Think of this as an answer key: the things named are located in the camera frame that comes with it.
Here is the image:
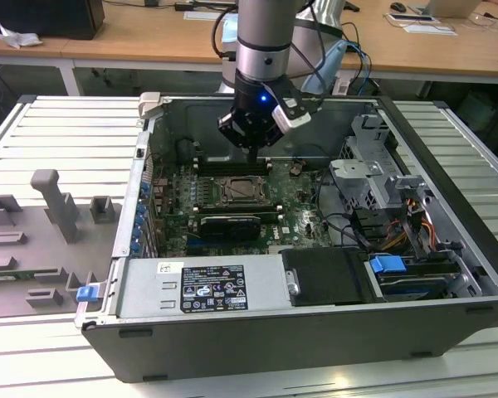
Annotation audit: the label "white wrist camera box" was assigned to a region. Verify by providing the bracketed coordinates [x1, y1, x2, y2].
[268, 80, 313, 134]

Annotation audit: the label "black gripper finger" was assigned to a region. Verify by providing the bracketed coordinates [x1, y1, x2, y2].
[217, 110, 254, 164]
[252, 123, 285, 164]

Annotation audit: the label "black cylinder component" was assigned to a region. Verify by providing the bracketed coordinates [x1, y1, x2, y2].
[175, 138, 197, 165]

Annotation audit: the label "silver laptop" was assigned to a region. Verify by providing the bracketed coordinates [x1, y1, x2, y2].
[422, 0, 483, 20]

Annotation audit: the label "black looped cable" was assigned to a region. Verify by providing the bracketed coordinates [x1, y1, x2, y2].
[316, 168, 375, 255]

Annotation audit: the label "wooden desk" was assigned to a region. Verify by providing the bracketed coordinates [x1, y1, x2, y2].
[0, 0, 498, 97]

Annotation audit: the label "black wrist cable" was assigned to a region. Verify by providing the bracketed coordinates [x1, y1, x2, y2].
[213, 6, 238, 61]

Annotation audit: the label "blue cable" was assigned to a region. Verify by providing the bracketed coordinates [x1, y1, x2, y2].
[346, 39, 374, 99]

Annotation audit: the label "white paper sheet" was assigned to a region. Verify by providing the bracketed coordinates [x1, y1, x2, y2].
[401, 22, 458, 36]

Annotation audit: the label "black power supply label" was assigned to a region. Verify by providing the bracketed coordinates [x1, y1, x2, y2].
[178, 262, 248, 313]

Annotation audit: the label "grey metal drive cage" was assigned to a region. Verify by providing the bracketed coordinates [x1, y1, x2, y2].
[329, 113, 436, 213]

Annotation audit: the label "metal socket cover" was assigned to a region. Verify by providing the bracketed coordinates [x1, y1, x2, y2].
[217, 177, 273, 205]

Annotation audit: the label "blue disk carrier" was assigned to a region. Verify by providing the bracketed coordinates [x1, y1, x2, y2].
[367, 255, 461, 303]

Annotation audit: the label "orange and yellow wires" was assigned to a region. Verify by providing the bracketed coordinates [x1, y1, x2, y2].
[383, 218, 436, 252]

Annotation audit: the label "black graphics card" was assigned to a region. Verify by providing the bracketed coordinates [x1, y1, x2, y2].
[198, 214, 262, 242]

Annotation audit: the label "green motherboard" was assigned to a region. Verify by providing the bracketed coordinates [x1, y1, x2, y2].
[149, 159, 337, 256]

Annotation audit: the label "blue case latch tab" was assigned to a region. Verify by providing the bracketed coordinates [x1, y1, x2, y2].
[76, 284, 98, 303]

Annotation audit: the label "green RAM stick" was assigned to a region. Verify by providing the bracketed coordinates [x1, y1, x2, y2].
[0, 269, 61, 280]

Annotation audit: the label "black open PC case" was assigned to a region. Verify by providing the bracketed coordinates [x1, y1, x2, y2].
[73, 91, 498, 385]

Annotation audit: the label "black computer box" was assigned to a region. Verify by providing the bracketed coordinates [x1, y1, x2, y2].
[0, 0, 106, 41]

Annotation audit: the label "black plastic shroud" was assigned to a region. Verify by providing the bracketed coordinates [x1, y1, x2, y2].
[281, 246, 377, 308]

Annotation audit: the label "grey case release handle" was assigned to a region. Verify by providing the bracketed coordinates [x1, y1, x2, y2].
[138, 91, 164, 122]

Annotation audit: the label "silver square CPU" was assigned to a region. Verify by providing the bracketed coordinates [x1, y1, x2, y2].
[227, 179, 261, 199]

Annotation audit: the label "crumpled white paper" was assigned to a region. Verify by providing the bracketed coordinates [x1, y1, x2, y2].
[0, 22, 43, 51]

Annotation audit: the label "CPU socket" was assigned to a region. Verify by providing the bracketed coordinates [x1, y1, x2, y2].
[212, 175, 275, 207]

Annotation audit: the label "grey power supply unit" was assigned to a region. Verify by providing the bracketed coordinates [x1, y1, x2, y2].
[115, 254, 294, 318]

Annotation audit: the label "grey parts rack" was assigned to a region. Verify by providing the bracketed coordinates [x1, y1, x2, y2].
[0, 168, 124, 321]

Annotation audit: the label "black RAM slot row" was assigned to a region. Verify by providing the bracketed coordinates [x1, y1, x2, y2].
[195, 203, 286, 220]
[193, 158, 274, 176]

